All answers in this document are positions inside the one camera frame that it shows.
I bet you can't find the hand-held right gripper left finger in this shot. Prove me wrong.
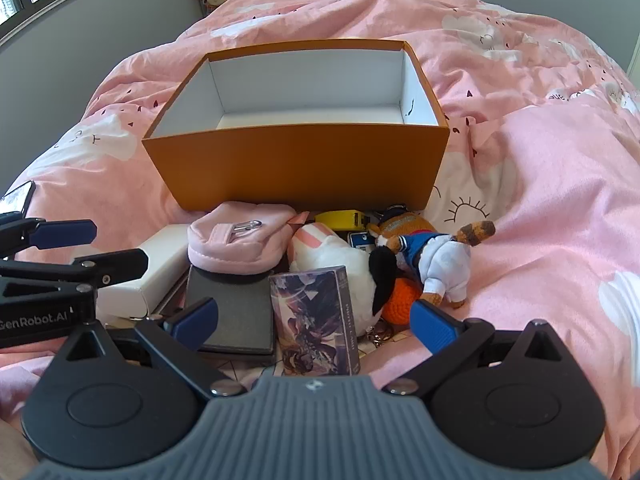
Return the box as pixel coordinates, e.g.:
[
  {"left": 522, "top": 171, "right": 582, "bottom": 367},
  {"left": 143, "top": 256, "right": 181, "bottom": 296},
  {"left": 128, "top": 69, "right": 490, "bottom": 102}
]
[{"left": 50, "top": 296, "right": 246, "bottom": 402}]

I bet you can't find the pink fabric pouch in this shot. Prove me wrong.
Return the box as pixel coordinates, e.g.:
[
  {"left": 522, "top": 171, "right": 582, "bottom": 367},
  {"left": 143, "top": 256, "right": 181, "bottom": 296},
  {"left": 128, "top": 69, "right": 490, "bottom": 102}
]
[{"left": 187, "top": 202, "right": 297, "bottom": 275}]

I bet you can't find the pink printed blanket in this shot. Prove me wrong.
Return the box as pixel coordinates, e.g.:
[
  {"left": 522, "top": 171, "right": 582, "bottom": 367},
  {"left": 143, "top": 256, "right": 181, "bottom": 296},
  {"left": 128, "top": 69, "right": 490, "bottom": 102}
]
[{"left": 0, "top": 0, "right": 640, "bottom": 480}]

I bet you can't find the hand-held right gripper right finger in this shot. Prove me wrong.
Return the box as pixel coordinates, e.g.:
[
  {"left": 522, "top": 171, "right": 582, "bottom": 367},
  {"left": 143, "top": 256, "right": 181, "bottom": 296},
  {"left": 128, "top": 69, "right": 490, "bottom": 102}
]
[{"left": 384, "top": 299, "right": 582, "bottom": 402}]

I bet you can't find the dog plush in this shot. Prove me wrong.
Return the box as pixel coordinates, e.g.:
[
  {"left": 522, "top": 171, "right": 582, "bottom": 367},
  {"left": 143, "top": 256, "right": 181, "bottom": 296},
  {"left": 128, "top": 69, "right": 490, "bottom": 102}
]
[{"left": 367, "top": 212, "right": 497, "bottom": 309}]

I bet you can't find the metal keyring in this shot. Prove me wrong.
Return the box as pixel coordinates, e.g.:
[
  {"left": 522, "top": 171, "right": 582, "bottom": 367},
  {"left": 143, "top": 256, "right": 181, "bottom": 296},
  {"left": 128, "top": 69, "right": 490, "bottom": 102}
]
[{"left": 367, "top": 322, "right": 396, "bottom": 348}]

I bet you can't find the dark grey case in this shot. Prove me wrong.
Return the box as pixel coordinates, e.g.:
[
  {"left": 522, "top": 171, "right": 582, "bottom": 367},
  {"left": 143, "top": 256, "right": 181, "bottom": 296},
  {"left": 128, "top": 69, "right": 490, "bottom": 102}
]
[{"left": 182, "top": 265, "right": 276, "bottom": 356}]

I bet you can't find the white plush with black ear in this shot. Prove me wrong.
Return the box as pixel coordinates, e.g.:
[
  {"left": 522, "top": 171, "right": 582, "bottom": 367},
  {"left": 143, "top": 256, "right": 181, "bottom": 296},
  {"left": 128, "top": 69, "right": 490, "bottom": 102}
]
[{"left": 289, "top": 223, "right": 398, "bottom": 322}]

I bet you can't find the orange crochet ball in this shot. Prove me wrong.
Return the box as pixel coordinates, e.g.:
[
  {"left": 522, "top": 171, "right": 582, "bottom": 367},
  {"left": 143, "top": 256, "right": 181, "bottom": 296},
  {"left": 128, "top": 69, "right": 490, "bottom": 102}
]
[{"left": 381, "top": 277, "right": 423, "bottom": 322}]

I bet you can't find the orange cardboard box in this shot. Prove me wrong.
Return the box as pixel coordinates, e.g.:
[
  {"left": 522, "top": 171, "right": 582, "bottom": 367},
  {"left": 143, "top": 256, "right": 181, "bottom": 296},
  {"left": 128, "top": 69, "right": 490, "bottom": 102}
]
[{"left": 141, "top": 39, "right": 451, "bottom": 212}]

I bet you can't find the white cardboard box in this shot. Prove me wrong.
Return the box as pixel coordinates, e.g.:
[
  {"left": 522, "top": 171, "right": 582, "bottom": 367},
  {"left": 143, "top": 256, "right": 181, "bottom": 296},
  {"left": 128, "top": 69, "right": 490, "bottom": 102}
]
[{"left": 95, "top": 225, "right": 193, "bottom": 320}]

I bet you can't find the black smartphone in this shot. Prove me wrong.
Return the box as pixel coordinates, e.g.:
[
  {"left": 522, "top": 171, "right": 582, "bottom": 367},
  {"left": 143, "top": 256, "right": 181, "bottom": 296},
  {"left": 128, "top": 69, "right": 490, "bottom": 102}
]
[{"left": 0, "top": 180, "right": 37, "bottom": 216}]

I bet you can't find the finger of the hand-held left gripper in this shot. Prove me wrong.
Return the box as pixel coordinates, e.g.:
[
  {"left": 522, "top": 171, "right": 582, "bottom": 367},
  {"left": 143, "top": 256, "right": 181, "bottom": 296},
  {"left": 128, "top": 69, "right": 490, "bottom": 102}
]
[
  {"left": 0, "top": 248, "right": 150, "bottom": 291},
  {"left": 0, "top": 215, "right": 99, "bottom": 257}
]

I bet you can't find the yellow tape measure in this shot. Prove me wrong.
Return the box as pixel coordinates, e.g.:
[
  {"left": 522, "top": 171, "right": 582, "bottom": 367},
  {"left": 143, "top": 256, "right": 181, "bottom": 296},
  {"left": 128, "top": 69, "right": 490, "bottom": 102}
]
[{"left": 314, "top": 209, "right": 371, "bottom": 232}]

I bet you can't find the purple printed card box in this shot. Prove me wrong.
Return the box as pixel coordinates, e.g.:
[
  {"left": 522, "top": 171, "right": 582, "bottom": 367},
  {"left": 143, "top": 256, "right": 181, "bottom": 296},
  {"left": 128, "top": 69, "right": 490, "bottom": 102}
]
[{"left": 269, "top": 265, "right": 362, "bottom": 377}]

